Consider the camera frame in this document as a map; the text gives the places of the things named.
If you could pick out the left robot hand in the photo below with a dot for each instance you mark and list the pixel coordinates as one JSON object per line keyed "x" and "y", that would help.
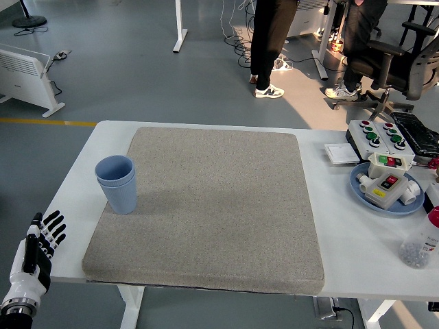
{"x": 24, "y": 286}

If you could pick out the blue ribbed cup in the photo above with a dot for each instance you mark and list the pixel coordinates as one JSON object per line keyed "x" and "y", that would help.
{"x": 120, "y": 202}
{"x": 115, "y": 181}

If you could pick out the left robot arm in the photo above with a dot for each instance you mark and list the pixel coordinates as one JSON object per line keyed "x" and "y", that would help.
{"x": 13, "y": 317}

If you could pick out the white push-button control box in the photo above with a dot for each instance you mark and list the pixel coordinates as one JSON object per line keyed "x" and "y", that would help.
{"x": 404, "y": 135}
{"x": 360, "y": 137}

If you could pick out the white table leg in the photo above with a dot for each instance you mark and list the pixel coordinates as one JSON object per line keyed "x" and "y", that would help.
{"x": 132, "y": 308}
{"x": 377, "y": 317}

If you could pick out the white panel heater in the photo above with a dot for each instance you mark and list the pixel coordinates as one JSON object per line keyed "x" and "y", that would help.
{"x": 307, "y": 17}
{"x": 24, "y": 79}

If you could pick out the grey-brown mat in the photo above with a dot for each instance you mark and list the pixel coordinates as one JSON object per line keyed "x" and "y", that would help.
{"x": 223, "y": 205}

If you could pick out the grey floor socket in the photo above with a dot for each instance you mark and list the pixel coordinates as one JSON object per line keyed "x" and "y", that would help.
{"x": 62, "y": 54}

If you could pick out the black fan stand base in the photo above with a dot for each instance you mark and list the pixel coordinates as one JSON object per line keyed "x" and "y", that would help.
{"x": 30, "y": 21}

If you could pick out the white desk leg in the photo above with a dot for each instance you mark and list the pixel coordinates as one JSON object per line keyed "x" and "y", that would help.
{"x": 324, "y": 44}
{"x": 180, "y": 31}

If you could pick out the white floor power strip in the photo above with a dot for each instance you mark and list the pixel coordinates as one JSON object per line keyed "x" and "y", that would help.
{"x": 284, "y": 64}

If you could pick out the blue plate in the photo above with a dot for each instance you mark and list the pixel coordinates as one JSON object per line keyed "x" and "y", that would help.
{"x": 360, "y": 198}

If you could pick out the person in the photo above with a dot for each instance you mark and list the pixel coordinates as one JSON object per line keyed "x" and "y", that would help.
{"x": 360, "y": 34}
{"x": 271, "y": 41}

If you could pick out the white pipe fitting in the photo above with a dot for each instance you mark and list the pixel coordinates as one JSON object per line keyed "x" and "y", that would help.
{"x": 411, "y": 192}
{"x": 364, "y": 183}

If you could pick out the clear bottle with red cap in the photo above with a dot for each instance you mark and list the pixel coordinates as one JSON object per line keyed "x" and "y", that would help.
{"x": 416, "y": 252}

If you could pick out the black wrapped keyboard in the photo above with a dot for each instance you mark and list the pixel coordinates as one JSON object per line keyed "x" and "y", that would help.
{"x": 416, "y": 132}

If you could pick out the black office chair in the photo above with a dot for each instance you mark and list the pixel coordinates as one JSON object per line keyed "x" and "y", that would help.
{"x": 394, "y": 72}

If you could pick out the red small object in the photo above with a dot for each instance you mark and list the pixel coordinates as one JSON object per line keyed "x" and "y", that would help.
{"x": 435, "y": 165}

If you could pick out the white wall switch plate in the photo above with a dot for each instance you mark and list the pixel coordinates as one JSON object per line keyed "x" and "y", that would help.
{"x": 341, "y": 153}

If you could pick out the grey red rocker switch box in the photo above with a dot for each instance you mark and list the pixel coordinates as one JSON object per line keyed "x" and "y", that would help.
{"x": 384, "y": 197}

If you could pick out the white green-red button switch box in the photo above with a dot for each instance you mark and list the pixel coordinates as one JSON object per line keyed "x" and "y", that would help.
{"x": 377, "y": 168}

